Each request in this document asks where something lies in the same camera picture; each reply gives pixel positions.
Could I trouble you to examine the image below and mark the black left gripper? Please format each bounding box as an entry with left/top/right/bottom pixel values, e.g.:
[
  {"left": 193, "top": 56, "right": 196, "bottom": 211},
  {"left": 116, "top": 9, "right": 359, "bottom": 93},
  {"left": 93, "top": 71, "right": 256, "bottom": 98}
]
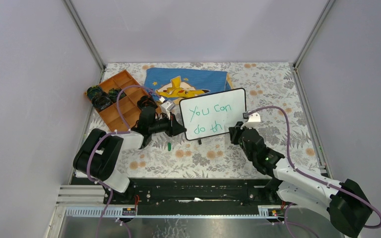
[{"left": 149, "top": 111, "right": 187, "bottom": 137}]

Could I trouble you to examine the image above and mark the white whiteboard black frame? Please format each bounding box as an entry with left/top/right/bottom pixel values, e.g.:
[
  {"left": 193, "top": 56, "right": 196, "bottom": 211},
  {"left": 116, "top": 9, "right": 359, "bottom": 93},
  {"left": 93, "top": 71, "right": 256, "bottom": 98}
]
[{"left": 179, "top": 88, "right": 247, "bottom": 141}]

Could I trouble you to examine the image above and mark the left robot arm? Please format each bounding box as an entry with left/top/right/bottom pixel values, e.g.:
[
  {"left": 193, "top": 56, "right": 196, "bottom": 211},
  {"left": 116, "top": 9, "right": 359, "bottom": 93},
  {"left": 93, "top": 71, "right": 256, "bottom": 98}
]
[{"left": 72, "top": 107, "right": 187, "bottom": 204}]

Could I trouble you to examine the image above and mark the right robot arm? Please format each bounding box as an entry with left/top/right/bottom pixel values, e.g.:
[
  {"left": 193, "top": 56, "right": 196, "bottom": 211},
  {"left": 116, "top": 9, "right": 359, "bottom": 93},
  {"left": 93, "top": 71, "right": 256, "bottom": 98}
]
[{"left": 229, "top": 121, "right": 372, "bottom": 238}]

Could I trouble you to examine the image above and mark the floral patterned tablecloth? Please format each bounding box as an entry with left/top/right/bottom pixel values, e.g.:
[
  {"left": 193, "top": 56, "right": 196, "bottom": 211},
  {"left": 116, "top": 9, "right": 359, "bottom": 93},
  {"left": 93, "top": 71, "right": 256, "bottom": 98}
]
[{"left": 103, "top": 62, "right": 320, "bottom": 179}]

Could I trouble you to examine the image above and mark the dark rolled fabric orange pattern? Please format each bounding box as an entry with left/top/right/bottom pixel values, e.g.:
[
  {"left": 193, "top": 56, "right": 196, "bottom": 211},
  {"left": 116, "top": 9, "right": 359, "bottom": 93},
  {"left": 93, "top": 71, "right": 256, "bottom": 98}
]
[{"left": 136, "top": 95, "right": 158, "bottom": 110}]

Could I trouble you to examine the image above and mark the blue Pikachu cloth bag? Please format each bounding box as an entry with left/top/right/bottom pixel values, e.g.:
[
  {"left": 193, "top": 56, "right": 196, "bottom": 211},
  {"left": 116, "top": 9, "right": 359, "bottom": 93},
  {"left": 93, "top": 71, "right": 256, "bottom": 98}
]
[{"left": 143, "top": 67, "right": 234, "bottom": 104}]

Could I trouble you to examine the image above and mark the wooden compartment tray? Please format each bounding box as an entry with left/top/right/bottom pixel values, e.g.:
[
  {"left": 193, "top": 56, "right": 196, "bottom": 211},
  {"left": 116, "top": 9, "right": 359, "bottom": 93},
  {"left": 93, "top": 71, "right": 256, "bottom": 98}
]
[{"left": 84, "top": 70, "right": 151, "bottom": 131}]

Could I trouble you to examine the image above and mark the dark green rolled fabric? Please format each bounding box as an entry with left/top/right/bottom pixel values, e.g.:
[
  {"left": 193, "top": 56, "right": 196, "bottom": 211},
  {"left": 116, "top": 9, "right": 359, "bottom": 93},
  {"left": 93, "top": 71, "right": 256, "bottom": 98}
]
[{"left": 108, "top": 88, "right": 127, "bottom": 103}]

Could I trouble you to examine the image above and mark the dark rolled fabric front left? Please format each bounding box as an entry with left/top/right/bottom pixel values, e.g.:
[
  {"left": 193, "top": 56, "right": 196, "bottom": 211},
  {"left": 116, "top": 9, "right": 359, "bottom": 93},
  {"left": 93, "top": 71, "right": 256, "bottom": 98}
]
[{"left": 91, "top": 95, "right": 113, "bottom": 112}]

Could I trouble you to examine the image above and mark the dark rolled fabric back left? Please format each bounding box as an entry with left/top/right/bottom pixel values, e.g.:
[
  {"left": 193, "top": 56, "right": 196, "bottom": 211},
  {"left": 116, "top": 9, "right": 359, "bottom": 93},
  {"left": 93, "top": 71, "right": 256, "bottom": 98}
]
[{"left": 85, "top": 85, "right": 104, "bottom": 101}]

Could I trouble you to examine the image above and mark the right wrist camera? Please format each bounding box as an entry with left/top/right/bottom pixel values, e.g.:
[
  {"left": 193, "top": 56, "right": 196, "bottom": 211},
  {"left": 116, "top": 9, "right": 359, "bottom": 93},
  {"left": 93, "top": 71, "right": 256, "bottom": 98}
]
[{"left": 241, "top": 112, "right": 261, "bottom": 129}]

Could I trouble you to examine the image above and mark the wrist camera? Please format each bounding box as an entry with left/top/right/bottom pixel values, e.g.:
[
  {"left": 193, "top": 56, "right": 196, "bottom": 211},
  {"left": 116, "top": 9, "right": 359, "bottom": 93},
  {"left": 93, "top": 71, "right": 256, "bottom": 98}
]
[
  {"left": 159, "top": 96, "right": 175, "bottom": 119},
  {"left": 241, "top": 112, "right": 261, "bottom": 129}
]

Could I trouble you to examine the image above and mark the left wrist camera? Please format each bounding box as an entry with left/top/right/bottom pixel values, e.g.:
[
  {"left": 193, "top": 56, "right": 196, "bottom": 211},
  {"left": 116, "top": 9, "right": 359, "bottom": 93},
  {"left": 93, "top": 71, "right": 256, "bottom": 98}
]
[{"left": 159, "top": 96, "right": 175, "bottom": 119}]

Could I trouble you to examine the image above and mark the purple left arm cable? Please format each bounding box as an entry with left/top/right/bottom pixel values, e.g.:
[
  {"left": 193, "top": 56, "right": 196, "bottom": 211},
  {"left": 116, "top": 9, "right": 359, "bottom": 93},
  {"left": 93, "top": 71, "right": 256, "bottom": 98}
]
[{"left": 86, "top": 85, "right": 160, "bottom": 238}]

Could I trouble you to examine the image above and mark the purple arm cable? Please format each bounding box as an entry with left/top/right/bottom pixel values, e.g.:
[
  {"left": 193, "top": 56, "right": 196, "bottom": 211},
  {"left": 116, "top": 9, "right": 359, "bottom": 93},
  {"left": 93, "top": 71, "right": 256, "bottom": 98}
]
[
  {"left": 86, "top": 85, "right": 160, "bottom": 238},
  {"left": 247, "top": 106, "right": 381, "bottom": 230}
]

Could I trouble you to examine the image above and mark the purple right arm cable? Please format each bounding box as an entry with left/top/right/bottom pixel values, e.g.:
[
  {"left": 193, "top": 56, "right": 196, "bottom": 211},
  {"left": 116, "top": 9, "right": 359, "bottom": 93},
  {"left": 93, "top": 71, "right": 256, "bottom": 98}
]
[{"left": 247, "top": 106, "right": 381, "bottom": 230}]

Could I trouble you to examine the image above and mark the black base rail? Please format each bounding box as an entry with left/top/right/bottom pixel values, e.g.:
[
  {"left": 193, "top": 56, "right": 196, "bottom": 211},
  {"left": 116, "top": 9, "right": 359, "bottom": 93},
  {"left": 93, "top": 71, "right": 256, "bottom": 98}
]
[{"left": 103, "top": 178, "right": 282, "bottom": 216}]

